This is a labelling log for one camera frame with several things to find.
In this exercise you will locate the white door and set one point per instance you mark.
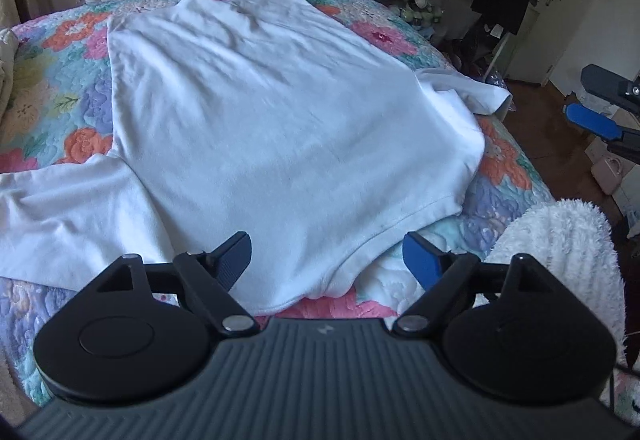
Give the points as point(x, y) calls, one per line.
point(544, 35)

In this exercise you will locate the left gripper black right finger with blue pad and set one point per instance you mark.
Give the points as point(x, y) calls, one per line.
point(451, 283)

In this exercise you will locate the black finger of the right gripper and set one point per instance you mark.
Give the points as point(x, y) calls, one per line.
point(611, 87)

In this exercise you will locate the pink handbag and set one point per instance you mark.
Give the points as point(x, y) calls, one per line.
point(607, 171)

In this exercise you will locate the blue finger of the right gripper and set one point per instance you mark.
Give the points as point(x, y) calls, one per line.
point(597, 124)

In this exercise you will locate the green plush toy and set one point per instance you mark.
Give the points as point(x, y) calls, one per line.
point(421, 13)

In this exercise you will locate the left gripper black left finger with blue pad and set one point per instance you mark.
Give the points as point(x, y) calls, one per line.
point(207, 278)

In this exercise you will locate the cream knitted garment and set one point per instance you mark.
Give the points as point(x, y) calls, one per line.
point(8, 49)

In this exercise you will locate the white sweatshirt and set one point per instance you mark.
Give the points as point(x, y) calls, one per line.
point(262, 116)

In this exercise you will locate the white fluffy rug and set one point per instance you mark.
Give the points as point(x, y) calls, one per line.
point(565, 259)

